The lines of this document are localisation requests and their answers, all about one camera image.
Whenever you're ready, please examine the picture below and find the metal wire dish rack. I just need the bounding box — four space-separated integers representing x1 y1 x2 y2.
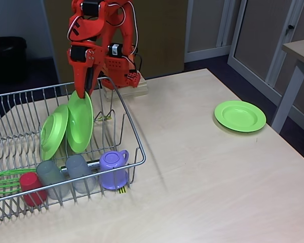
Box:
0 77 147 224

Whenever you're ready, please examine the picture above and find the brown partition board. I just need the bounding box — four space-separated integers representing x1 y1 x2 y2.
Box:
44 0 188 84

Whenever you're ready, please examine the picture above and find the black trash bin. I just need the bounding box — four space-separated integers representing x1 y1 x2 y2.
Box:
0 36 28 84

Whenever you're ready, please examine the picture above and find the beige side table grey leg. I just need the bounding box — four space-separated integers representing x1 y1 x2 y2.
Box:
271 37 304 134

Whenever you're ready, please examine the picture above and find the wooden base block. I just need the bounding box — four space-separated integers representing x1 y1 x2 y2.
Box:
102 75 149 102

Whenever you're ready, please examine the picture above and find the red plastic cup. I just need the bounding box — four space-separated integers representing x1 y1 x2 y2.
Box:
19 172 49 207

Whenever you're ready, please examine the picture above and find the grey translucent plastic cup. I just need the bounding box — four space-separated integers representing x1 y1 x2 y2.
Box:
65 154 97 194
35 159 70 200

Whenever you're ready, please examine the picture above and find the green whisk metal handle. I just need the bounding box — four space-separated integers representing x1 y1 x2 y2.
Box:
0 160 102 196

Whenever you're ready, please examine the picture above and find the green yellow wire tie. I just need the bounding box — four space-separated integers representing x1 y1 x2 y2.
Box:
95 114 114 123

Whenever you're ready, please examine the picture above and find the green plastic plate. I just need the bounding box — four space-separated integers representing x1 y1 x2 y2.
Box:
66 90 95 153
214 100 267 133
40 104 70 161

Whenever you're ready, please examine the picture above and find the grey cabinet door white frame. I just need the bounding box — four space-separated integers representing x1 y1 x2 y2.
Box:
184 0 241 63
227 0 304 119

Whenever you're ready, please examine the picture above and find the purple plastic mug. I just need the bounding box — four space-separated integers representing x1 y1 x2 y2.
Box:
99 150 131 191

